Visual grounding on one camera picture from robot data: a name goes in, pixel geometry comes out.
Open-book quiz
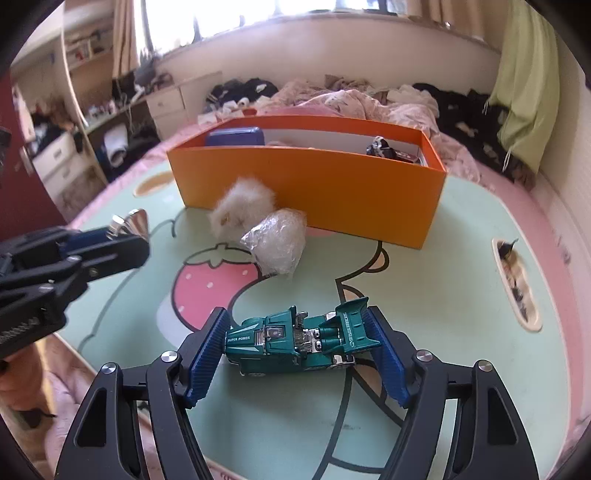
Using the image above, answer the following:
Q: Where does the cluttered white desk shelf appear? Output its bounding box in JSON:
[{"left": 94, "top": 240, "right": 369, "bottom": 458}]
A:
[{"left": 9, "top": 4, "right": 160, "bottom": 195}]

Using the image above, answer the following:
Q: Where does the orange cardboard box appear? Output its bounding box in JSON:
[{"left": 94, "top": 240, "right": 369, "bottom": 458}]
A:
[{"left": 166, "top": 115, "right": 448, "bottom": 250}]

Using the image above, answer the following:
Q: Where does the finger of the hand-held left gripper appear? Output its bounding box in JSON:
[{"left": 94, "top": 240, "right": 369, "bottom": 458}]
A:
[
  {"left": 0, "top": 226, "right": 114, "bottom": 274},
  {"left": 69, "top": 235, "right": 151, "bottom": 281}
]

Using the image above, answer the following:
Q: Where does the beige curtain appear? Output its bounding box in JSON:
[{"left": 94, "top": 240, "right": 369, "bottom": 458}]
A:
[{"left": 111, "top": 0, "right": 154, "bottom": 80}]

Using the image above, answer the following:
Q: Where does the person's left forearm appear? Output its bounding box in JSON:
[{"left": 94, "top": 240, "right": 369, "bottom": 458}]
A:
[{"left": 0, "top": 351, "right": 47, "bottom": 416}]

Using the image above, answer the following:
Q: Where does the green hanging cloth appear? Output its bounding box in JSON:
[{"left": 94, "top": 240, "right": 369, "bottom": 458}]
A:
[{"left": 488, "top": 0, "right": 560, "bottom": 175}]

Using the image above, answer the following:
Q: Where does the teal toy car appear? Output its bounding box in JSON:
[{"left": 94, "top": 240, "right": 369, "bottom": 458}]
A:
[{"left": 225, "top": 296, "right": 380, "bottom": 377}]

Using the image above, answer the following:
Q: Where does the window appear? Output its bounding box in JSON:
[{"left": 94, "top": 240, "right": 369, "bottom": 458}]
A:
[{"left": 139, "top": 0, "right": 462, "bottom": 52}]

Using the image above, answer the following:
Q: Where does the crumpled pink quilt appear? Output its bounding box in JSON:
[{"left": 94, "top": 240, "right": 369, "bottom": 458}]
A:
[{"left": 259, "top": 78, "right": 482, "bottom": 178}]

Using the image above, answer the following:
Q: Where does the blue case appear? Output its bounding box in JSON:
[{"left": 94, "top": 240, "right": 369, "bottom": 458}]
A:
[{"left": 205, "top": 127, "right": 267, "bottom": 148}]

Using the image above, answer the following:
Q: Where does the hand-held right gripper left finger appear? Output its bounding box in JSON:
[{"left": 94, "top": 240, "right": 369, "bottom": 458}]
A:
[{"left": 55, "top": 307, "right": 230, "bottom": 480}]

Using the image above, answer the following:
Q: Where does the pile of black clothes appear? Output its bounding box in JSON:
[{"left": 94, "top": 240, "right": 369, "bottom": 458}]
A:
[
  {"left": 411, "top": 83, "right": 525, "bottom": 182},
  {"left": 205, "top": 78, "right": 279, "bottom": 112}
]

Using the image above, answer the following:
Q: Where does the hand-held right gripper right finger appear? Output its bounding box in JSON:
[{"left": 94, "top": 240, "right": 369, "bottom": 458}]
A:
[{"left": 365, "top": 305, "right": 540, "bottom": 480}]

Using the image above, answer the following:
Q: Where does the white furry pom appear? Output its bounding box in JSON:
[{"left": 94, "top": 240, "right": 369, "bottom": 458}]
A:
[{"left": 208, "top": 178, "right": 279, "bottom": 244}]

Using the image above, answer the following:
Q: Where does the clear plastic bag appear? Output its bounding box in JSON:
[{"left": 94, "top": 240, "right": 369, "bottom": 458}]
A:
[{"left": 240, "top": 209, "right": 308, "bottom": 278}]

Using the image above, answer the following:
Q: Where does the dark red door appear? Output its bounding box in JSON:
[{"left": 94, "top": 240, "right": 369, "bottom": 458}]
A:
[{"left": 0, "top": 76, "right": 66, "bottom": 229}]

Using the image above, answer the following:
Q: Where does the shiny silver metal trinket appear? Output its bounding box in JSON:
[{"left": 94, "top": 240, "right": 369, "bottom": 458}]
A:
[{"left": 107, "top": 209, "right": 150, "bottom": 241}]

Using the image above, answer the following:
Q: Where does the white drawer cabinet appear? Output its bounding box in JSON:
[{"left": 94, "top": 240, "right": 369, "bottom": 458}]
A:
[{"left": 145, "top": 71, "right": 223, "bottom": 140}]

